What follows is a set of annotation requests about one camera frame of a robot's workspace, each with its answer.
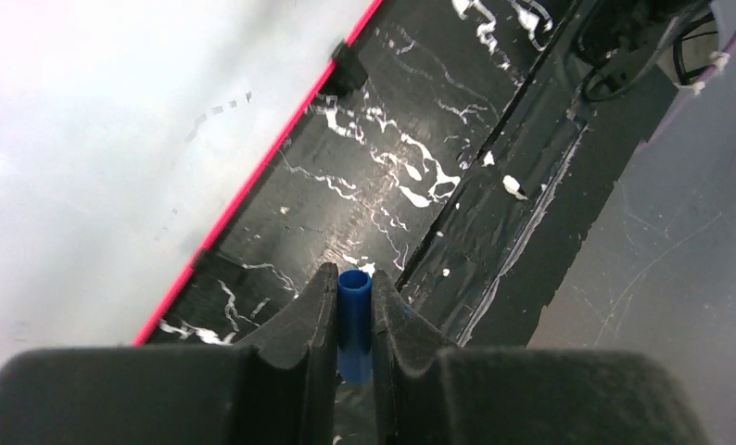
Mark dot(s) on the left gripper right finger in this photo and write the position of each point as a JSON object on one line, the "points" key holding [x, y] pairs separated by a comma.
{"points": [[429, 390]]}

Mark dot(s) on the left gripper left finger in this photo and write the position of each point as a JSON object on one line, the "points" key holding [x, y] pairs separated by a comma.
{"points": [[275, 386]]}

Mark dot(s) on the blue marker cap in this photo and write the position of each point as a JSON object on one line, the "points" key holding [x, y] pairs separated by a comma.
{"points": [[354, 326]]}

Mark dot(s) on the pink framed whiteboard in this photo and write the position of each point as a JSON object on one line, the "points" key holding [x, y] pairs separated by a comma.
{"points": [[126, 128]]}

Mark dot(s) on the right black board clip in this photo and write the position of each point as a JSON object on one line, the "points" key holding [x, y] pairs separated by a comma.
{"points": [[349, 74]]}

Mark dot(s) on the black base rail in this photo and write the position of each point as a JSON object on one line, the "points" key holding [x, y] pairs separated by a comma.
{"points": [[496, 256]]}

